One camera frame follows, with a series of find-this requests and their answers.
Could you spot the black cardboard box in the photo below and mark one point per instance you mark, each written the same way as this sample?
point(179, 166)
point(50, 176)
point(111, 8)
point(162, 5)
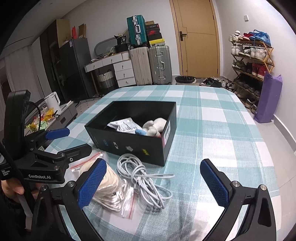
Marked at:
point(129, 148)

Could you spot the scattered dark shoes group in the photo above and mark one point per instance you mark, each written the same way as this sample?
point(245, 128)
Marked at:
point(215, 83)

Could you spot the grey white laundry basket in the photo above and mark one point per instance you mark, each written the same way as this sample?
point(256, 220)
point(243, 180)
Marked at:
point(106, 80)

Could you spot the black shoe box red print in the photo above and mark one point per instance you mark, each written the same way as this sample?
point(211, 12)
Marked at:
point(152, 26)

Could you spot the black bag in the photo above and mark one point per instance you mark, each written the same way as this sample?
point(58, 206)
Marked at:
point(121, 45)

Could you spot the wooden door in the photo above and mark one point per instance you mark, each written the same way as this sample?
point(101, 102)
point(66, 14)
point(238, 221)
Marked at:
point(196, 46)

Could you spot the dark refrigerator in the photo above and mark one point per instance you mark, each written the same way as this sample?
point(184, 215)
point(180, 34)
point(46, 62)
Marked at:
point(74, 69)

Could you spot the grey bedside cabinet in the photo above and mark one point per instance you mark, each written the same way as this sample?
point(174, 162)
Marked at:
point(67, 118)

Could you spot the white printed packet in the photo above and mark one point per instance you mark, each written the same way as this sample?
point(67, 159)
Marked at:
point(124, 125)

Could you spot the white kettle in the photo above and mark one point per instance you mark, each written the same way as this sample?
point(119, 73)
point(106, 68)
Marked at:
point(52, 102)

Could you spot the tan shoe box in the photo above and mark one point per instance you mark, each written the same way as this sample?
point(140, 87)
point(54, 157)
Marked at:
point(149, 22)

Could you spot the green plastic bag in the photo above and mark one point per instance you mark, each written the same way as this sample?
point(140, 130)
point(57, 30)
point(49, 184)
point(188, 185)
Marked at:
point(32, 126)

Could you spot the beige suitcase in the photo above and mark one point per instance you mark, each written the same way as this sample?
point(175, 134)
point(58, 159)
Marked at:
point(141, 67)

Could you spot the plain black shoe box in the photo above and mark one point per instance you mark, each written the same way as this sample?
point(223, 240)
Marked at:
point(155, 37)

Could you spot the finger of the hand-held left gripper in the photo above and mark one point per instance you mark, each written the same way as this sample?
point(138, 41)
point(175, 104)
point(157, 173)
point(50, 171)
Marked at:
point(74, 153)
point(57, 134)

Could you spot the purple bag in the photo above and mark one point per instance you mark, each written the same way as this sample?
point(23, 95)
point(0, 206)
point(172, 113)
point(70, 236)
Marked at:
point(268, 99)

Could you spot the white curtain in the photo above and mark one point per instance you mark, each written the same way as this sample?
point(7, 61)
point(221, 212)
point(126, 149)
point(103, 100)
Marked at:
point(20, 69)

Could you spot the red paper bag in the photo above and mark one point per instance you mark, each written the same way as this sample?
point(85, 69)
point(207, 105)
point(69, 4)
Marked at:
point(74, 33)

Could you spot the white dresser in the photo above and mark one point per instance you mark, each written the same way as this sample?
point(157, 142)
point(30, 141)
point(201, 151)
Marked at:
point(124, 69)

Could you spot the black trash bin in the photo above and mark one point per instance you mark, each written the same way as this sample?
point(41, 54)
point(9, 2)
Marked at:
point(185, 80)

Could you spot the wooden shoe rack with shoes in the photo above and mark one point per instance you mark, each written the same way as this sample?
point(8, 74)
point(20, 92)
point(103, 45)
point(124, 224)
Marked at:
point(247, 52)

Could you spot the teal suitcase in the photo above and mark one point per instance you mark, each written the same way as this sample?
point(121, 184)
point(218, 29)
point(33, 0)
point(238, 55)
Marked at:
point(136, 31)

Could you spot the cream plush toy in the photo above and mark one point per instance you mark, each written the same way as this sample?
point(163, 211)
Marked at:
point(157, 124)

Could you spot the person's left hand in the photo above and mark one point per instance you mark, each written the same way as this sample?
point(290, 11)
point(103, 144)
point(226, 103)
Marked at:
point(13, 187)

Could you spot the silver suitcase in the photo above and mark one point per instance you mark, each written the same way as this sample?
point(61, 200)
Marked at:
point(160, 64)

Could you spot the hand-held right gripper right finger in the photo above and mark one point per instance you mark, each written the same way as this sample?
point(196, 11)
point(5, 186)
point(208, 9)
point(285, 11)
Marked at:
point(214, 183)

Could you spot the small brown cardboard box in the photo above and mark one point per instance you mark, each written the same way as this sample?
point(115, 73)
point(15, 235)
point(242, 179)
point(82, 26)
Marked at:
point(82, 31)

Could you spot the oval mirror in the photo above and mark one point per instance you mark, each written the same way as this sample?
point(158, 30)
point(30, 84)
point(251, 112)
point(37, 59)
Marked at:
point(105, 46)

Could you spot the tall flat cardboard box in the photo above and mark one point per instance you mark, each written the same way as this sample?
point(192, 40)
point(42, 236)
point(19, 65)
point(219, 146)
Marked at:
point(63, 32)

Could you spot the small blue plush piece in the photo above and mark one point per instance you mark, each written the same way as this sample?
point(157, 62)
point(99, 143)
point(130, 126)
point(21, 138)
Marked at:
point(140, 132)

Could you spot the blue mesh shoes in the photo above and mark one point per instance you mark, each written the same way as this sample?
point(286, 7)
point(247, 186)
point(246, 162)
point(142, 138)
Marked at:
point(261, 37)

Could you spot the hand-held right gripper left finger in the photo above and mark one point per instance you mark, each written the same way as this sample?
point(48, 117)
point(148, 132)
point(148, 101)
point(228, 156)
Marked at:
point(92, 183)

